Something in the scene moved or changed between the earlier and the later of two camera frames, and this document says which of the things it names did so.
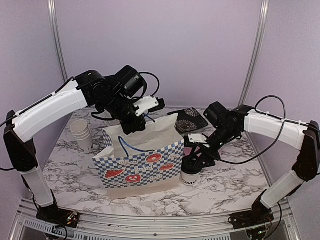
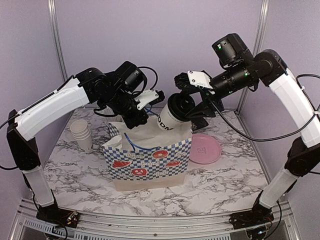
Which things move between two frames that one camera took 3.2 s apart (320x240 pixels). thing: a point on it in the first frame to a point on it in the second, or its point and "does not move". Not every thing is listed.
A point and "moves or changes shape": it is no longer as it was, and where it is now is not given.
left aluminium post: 53,15 does not move
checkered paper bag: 147,160 moves or changes shape
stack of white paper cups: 81,133 does not move
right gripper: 205,156 to 204,108
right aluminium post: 255,52 does not move
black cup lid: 191,164 to 179,105
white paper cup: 189,179 to 165,121
